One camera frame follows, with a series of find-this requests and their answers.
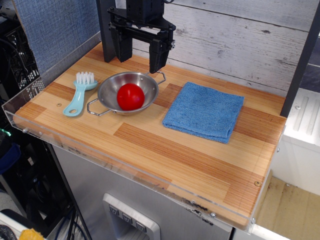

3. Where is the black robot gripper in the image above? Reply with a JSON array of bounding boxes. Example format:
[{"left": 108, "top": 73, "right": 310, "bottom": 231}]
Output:
[{"left": 108, "top": 0, "right": 176, "bottom": 74}]

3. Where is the steel bowl with wire handles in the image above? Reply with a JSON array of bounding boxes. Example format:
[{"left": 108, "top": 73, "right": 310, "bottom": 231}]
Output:
[{"left": 87, "top": 71, "right": 167, "bottom": 117}]

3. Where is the light blue dish brush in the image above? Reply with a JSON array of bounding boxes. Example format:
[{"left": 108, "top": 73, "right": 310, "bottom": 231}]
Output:
[{"left": 63, "top": 72, "right": 98, "bottom": 117}]

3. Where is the folded blue towel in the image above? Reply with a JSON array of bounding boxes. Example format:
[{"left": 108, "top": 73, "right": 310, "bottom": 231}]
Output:
[{"left": 162, "top": 82, "right": 245, "bottom": 144}]

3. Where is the red tomato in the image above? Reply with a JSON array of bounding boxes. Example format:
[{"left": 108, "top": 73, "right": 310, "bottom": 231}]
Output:
[{"left": 117, "top": 83, "right": 145, "bottom": 111}]

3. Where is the black plastic crate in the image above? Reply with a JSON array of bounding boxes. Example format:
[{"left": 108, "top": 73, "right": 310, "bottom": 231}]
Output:
[{"left": 0, "top": 26, "right": 40, "bottom": 90}]

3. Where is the stainless steel cabinet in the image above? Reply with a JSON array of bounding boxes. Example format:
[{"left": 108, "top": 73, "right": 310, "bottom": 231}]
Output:
[{"left": 53, "top": 146, "right": 234, "bottom": 240}]

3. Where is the white ridged block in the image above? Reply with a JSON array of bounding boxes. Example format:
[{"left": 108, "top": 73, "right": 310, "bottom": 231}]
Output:
[{"left": 284, "top": 88, "right": 320, "bottom": 146}]

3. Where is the clear acrylic table guard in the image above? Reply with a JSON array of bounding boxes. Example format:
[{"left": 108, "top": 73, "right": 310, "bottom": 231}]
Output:
[{"left": 3, "top": 44, "right": 286, "bottom": 231}]

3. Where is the dark grey right post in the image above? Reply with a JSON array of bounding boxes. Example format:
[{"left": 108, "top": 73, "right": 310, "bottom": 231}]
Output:
[{"left": 280, "top": 1, "right": 320, "bottom": 118}]

